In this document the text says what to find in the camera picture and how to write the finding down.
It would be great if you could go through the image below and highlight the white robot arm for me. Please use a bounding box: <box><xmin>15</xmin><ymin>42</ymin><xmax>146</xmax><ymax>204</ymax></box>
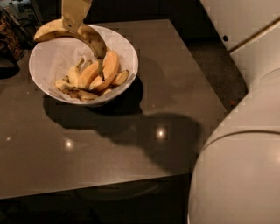
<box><xmin>66</xmin><ymin>0</ymin><xmax>280</xmax><ymax>224</ymax></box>

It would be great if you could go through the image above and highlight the curved spotted yellow banana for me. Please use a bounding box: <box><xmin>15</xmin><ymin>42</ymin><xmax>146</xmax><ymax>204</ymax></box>
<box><xmin>33</xmin><ymin>18</ymin><xmax>107</xmax><ymax>81</ymax></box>

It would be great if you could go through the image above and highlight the orange banana in middle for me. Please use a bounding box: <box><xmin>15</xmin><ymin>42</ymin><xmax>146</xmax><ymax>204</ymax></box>
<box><xmin>78</xmin><ymin>61</ymin><xmax>99</xmax><ymax>89</ymax></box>

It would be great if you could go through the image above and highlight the white ceramic bowl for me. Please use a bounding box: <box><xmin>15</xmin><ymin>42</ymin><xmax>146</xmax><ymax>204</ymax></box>
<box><xmin>28</xmin><ymin>24</ymin><xmax>139</xmax><ymax>106</ymax></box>

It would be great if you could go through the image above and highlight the orange banana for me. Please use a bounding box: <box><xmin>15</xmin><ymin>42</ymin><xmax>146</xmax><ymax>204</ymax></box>
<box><xmin>78</xmin><ymin>61</ymin><xmax>99</xmax><ymax>89</ymax></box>
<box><xmin>88</xmin><ymin>50</ymin><xmax>120</xmax><ymax>93</ymax></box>

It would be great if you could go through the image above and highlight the patterned brown jar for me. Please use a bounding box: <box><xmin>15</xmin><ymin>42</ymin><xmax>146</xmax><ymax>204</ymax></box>
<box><xmin>0</xmin><ymin>15</ymin><xmax>25</xmax><ymax>61</ymax></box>

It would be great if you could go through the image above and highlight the pale banana at left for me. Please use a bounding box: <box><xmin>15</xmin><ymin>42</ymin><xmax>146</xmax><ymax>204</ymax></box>
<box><xmin>68</xmin><ymin>58</ymin><xmax>84</xmax><ymax>86</ymax></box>

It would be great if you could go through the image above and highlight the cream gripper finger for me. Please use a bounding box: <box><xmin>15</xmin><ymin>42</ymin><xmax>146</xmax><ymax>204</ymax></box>
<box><xmin>61</xmin><ymin>0</ymin><xmax>93</xmax><ymax>33</ymax></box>

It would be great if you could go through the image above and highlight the small banana at right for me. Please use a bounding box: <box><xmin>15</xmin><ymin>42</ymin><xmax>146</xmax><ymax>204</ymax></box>
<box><xmin>111</xmin><ymin>70</ymin><xmax>130</xmax><ymax>86</ymax></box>

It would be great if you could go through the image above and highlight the orange banana at back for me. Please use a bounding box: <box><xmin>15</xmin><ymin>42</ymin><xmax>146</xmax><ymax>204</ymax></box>
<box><xmin>88</xmin><ymin>50</ymin><xmax>120</xmax><ymax>93</ymax></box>

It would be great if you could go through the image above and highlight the spotted banana at front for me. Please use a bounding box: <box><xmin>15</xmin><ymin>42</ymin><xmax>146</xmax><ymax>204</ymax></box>
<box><xmin>55</xmin><ymin>79</ymin><xmax>98</xmax><ymax>102</ymax></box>

